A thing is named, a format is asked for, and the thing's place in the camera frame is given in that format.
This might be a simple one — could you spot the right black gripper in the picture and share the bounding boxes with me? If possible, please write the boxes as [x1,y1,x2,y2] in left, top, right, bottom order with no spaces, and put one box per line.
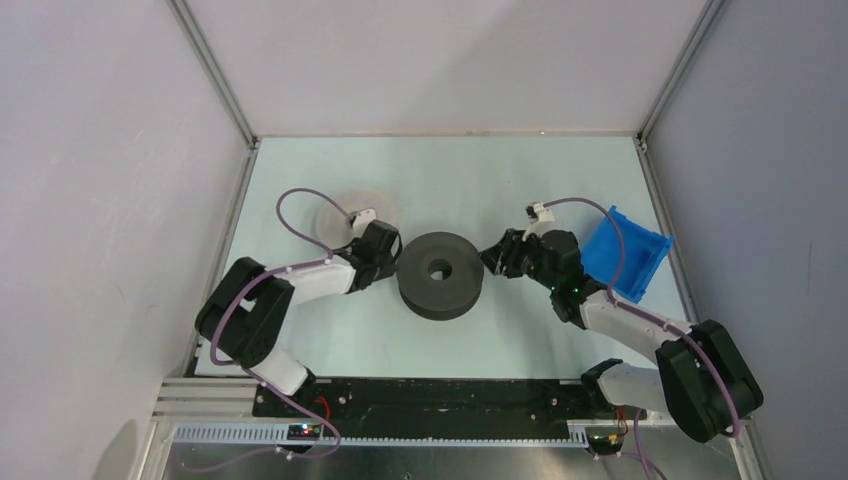
[476,228,558,291]

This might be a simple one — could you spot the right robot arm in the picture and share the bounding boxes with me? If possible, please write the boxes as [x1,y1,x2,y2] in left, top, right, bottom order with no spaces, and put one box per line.
[479,229,764,443]

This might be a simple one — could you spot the black cable spool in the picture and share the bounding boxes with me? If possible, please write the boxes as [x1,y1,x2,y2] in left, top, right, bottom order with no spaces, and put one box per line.
[396,232,484,321]

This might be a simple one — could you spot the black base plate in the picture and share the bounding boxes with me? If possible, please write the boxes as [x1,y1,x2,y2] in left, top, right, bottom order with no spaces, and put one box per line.
[294,377,635,439]

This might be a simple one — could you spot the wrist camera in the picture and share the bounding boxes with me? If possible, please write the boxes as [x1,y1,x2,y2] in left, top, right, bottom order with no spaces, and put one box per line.
[522,202,556,241]
[346,208,377,238]

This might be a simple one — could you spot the blue plastic bin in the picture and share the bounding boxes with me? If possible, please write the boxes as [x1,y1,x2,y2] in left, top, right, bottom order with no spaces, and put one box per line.
[580,206,674,303]

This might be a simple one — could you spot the left controller board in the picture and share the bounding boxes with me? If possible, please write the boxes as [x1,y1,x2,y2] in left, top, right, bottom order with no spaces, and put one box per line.
[286,423,323,442]

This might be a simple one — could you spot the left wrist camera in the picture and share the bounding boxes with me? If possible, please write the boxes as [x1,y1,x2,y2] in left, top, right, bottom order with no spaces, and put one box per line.
[346,208,377,238]

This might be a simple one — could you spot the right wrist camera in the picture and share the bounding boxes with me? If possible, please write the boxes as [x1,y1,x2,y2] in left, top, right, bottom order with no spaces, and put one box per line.
[522,202,556,241]

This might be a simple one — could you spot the controller board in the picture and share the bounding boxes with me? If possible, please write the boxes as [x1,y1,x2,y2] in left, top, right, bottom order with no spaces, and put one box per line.
[586,434,626,459]
[286,423,323,442]

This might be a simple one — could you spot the white slotted cable duct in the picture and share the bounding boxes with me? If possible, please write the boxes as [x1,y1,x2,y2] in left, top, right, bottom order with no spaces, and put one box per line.
[172,423,588,448]

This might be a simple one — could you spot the white cable spool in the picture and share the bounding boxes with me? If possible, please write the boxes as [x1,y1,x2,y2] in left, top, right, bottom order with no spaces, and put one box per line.
[314,189,400,250]

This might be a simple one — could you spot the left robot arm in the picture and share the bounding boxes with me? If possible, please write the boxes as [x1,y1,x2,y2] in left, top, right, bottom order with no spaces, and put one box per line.
[195,220,402,417]

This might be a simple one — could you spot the right controller board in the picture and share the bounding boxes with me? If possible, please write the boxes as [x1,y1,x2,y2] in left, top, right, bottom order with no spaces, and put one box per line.
[586,434,626,459]

